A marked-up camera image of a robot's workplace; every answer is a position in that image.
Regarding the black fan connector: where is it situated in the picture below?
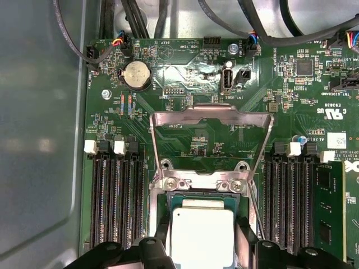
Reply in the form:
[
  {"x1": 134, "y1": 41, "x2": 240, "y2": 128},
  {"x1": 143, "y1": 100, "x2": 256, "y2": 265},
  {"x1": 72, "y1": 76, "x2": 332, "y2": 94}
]
[
  {"x1": 120, "y1": 35, "x2": 133, "y2": 57},
  {"x1": 244, "y1": 36, "x2": 262, "y2": 57}
]

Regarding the round coin battery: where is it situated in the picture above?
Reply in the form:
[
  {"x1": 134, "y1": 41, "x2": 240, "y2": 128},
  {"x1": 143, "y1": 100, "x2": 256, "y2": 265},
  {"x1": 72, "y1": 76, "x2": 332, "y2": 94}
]
[{"x1": 118, "y1": 61, "x2": 153, "y2": 91}]

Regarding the metal wire locking lever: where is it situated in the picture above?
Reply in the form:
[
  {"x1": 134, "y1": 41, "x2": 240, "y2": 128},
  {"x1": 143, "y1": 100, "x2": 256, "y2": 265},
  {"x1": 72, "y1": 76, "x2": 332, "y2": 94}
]
[{"x1": 247, "y1": 183, "x2": 266, "y2": 242}]

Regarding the metal socket cover frame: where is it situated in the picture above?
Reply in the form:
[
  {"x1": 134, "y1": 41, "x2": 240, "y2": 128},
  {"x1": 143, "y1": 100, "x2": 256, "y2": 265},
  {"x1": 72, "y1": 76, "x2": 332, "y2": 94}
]
[{"x1": 149, "y1": 103, "x2": 275, "y2": 188}]

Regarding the open PC case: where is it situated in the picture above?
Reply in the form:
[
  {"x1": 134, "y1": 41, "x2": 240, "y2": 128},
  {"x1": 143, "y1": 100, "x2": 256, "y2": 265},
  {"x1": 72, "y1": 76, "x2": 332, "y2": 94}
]
[{"x1": 0, "y1": 0, "x2": 359, "y2": 269}]

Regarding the white label sticker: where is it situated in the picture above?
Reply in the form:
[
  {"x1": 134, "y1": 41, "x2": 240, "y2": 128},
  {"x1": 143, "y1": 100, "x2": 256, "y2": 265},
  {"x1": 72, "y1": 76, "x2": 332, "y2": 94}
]
[{"x1": 327, "y1": 132, "x2": 347, "y2": 148}]

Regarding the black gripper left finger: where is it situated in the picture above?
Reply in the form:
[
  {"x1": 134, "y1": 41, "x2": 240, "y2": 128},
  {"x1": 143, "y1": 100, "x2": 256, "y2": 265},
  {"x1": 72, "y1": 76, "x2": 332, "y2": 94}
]
[{"x1": 75, "y1": 215, "x2": 177, "y2": 269}]

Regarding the green motherboard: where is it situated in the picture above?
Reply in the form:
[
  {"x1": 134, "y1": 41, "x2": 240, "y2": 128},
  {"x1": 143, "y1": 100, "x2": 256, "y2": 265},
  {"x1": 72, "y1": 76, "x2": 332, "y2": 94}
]
[{"x1": 80, "y1": 36, "x2": 359, "y2": 263}]

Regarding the internal USB port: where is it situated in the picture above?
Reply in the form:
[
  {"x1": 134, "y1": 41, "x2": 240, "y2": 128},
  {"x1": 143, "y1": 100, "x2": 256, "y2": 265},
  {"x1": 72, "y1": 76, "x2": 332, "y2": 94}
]
[{"x1": 220, "y1": 67, "x2": 234, "y2": 96}]

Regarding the square black chip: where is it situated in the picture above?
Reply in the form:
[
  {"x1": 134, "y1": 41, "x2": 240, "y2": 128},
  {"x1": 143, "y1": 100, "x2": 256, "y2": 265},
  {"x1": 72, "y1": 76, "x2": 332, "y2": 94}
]
[{"x1": 295, "y1": 59, "x2": 314, "y2": 77}]

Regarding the green RAM stick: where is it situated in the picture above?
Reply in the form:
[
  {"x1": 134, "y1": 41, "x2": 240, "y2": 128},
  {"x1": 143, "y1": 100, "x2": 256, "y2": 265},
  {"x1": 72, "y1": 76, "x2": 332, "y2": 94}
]
[{"x1": 314, "y1": 161, "x2": 348, "y2": 262}]

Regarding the thick black cable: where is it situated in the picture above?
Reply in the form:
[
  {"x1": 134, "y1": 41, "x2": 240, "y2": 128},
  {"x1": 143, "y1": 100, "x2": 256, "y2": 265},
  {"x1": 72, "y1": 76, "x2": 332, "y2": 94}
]
[{"x1": 237, "y1": 0, "x2": 359, "y2": 47}]

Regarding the thin dark cable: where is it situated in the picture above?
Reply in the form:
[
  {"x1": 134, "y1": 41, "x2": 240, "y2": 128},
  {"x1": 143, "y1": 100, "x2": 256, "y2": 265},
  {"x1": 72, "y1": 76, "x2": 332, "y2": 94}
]
[{"x1": 52, "y1": 0, "x2": 116, "y2": 67}]

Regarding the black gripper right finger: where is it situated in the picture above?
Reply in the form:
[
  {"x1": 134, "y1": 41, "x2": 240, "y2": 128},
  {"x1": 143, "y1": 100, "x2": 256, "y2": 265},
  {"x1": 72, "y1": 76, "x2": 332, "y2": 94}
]
[{"x1": 234, "y1": 216, "x2": 350, "y2": 269}]

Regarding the CPU socket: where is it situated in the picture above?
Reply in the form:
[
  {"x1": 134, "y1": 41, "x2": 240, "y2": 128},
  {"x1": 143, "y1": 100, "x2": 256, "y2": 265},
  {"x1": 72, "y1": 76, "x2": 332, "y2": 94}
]
[{"x1": 148, "y1": 159, "x2": 260, "y2": 253}]

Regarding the silver topped CPU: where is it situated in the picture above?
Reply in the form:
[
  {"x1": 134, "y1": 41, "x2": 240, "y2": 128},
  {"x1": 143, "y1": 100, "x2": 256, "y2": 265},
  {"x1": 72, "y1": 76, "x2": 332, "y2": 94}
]
[{"x1": 165, "y1": 193, "x2": 240, "y2": 266}]

